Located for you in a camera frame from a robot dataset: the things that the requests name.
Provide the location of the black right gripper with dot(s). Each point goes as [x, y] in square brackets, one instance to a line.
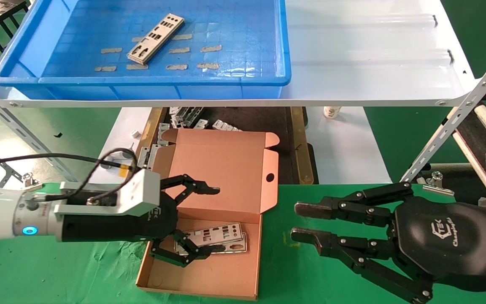
[445, 236]

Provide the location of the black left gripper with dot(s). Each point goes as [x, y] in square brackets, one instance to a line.
[112, 228]

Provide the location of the silver metal IO shield plate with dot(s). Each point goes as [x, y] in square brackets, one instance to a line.
[222, 232]
[236, 248]
[155, 39]

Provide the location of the open brown cardboard box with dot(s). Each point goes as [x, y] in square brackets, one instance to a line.
[226, 169]

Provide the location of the large blue plastic tray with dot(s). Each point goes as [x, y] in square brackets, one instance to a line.
[234, 25]

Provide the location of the silver binder clip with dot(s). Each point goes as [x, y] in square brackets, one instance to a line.
[30, 182]
[437, 182]

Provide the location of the white PVC pipe fitting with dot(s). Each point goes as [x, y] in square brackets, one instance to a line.
[114, 160]

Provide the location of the small white plastic piece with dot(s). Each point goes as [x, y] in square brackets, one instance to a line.
[135, 134]

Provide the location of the grey slotted shelf upright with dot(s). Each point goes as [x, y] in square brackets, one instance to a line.
[23, 131]
[458, 116]

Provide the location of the black rubber belt mat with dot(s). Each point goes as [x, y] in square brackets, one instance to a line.
[473, 126]

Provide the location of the white metal shelf board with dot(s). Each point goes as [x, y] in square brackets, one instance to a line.
[373, 50]

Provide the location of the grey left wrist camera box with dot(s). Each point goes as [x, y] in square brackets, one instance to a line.
[137, 190]

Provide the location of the silver metal bracket part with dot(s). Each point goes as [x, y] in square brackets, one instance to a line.
[154, 153]
[224, 125]
[143, 155]
[163, 131]
[175, 115]
[192, 115]
[201, 124]

